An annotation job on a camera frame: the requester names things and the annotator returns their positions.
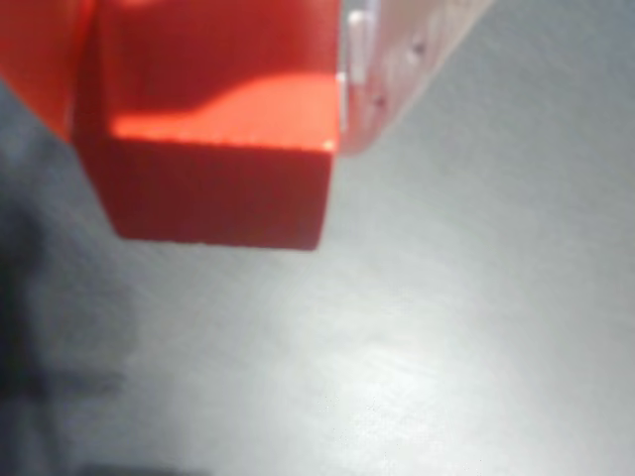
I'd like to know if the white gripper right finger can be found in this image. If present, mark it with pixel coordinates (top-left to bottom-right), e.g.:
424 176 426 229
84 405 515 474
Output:
338 0 495 158

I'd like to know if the red cube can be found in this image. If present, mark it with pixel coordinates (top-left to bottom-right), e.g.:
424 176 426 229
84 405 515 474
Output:
71 0 343 252

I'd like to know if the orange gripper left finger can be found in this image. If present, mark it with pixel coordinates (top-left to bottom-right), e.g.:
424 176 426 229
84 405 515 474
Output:
0 0 98 148

